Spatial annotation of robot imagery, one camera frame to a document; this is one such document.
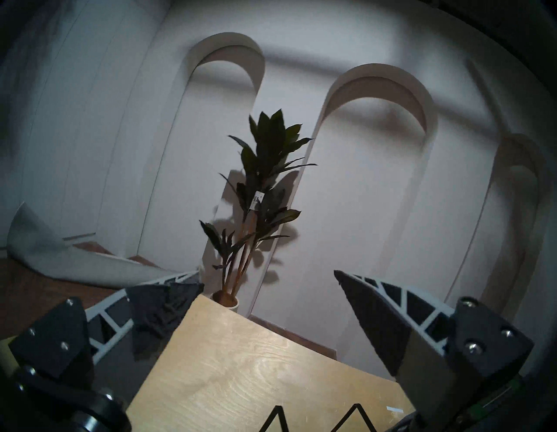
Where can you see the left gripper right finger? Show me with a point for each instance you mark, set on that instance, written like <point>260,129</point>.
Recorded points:
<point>417,357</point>

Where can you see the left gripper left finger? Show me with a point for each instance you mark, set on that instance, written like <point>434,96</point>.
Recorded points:
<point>152,313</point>

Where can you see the tall potted leafy plant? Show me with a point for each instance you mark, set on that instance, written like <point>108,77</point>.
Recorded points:
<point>270,143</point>

